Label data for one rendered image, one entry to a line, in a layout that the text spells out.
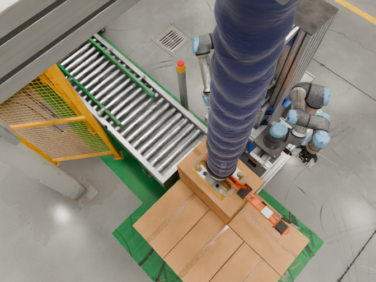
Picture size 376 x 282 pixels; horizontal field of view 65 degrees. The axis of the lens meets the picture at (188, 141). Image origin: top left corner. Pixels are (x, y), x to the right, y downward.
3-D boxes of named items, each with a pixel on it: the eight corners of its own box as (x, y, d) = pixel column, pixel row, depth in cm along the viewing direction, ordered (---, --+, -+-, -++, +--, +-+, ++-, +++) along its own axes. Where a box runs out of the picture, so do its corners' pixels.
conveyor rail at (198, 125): (75, 26, 377) (69, 14, 360) (78, 23, 378) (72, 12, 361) (208, 142, 309) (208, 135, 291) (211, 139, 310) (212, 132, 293)
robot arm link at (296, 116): (292, 75, 193) (291, 109, 154) (309, 79, 192) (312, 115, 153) (286, 91, 200) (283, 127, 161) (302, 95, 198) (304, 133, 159)
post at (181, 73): (181, 115, 368) (175, 65, 276) (185, 112, 370) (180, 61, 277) (185, 118, 366) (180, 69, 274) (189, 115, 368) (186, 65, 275)
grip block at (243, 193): (235, 192, 223) (236, 191, 218) (244, 183, 226) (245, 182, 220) (243, 200, 221) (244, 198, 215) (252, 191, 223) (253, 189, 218)
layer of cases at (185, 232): (140, 230, 303) (132, 225, 266) (207, 163, 328) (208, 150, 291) (228, 327, 268) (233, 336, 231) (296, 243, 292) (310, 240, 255)
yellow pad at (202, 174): (191, 170, 242) (191, 168, 237) (200, 161, 244) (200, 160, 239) (221, 200, 232) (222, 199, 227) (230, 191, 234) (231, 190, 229)
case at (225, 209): (179, 177, 281) (176, 164, 244) (209, 150, 291) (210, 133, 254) (226, 224, 263) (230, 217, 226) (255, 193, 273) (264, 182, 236)
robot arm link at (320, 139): (332, 131, 150) (329, 146, 147) (324, 139, 160) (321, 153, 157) (316, 126, 152) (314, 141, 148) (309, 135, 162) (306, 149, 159)
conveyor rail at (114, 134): (32, 56, 361) (24, 46, 343) (36, 54, 362) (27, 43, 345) (163, 187, 293) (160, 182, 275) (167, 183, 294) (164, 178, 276)
